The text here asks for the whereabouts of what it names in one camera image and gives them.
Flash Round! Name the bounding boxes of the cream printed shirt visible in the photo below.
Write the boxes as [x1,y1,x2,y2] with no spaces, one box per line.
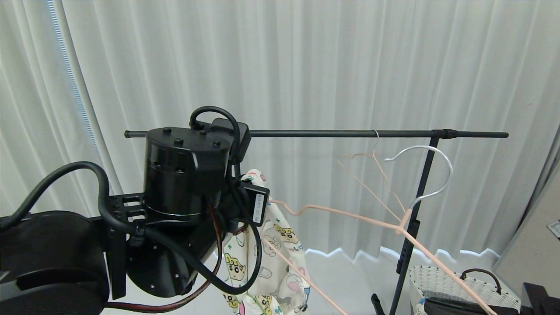
[222,170,312,315]

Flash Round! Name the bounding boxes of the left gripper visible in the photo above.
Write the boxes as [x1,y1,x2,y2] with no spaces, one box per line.
[221,177,270,228]

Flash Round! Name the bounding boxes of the white laundry basket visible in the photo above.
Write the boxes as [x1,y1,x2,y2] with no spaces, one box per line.
[409,265,521,315]

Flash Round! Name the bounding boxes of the black cable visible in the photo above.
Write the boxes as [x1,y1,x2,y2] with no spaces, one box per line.
[0,106,263,296]

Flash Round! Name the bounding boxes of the pink clothes hanger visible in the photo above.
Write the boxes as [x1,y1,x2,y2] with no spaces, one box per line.
[337,129,408,216]
[262,145,498,315]

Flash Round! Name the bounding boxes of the white curtain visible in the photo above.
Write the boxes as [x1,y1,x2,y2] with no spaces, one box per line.
[0,0,560,263]

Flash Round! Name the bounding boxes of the black clothes rack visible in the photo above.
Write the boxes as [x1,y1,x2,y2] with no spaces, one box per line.
[124,128,509,315]

